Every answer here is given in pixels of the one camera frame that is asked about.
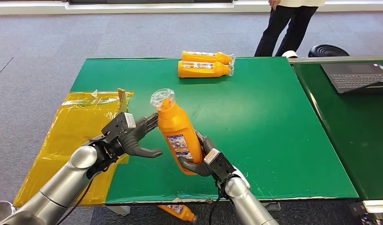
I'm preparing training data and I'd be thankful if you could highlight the grey table leg bracket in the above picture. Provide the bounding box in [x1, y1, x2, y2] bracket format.
[262, 202, 280, 212]
[106, 205, 132, 217]

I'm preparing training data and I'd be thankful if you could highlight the aluminium table edge rail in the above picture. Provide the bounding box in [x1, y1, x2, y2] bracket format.
[287, 55, 383, 64]

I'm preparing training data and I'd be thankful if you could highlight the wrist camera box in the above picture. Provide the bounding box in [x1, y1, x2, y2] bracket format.
[204, 148, 237, 182]
[101, 112, 137, 143]

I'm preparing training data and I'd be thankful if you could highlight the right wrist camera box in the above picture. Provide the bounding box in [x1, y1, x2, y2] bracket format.
[204, 148, 237, 182]

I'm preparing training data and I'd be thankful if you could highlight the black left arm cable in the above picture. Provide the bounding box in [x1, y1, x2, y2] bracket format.
[56, 178, 95, 225]

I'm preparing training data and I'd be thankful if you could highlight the yellow taped flat cardboard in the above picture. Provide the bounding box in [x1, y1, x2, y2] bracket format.
[13, 88, 135, 208]

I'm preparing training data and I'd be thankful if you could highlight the person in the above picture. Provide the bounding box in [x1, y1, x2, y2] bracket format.
[254, 0, 326, 59]

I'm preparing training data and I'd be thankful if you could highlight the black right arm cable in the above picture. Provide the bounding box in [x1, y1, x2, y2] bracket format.
[208, 182, 230, 225]

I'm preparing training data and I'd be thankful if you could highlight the black round stool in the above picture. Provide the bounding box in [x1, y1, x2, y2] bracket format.
[308, 44, 350, 58]

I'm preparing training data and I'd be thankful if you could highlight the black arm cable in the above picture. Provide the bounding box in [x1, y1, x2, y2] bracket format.
[208, 182, 230, 225]
[56, 178, 95, 225]

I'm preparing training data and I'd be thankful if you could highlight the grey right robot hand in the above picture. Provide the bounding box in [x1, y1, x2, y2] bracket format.
[177, 130, 218, 177]

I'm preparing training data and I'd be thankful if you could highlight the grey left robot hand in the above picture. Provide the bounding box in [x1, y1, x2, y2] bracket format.
[118, 112, 163, 159]

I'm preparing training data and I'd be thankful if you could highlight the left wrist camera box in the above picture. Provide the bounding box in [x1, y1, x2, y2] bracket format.
[101, 112, 137, 143]

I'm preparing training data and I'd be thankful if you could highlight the aluminium profile frame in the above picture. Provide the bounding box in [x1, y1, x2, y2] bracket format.
[349, 199, 383, 225]

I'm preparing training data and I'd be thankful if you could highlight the orange bottle with clear cap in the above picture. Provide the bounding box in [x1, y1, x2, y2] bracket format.
[181, 50, 236, 66]
[177, 60, 235, 79]
[158, 205, 199, 224]
[150, 88, 205, 176]

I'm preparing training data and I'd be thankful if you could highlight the round silver metal bin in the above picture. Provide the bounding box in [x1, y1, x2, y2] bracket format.
[0, 201, 16, 224]

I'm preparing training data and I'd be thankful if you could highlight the dark open laptop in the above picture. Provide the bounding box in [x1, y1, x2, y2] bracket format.
[320, 62, 383, 94]

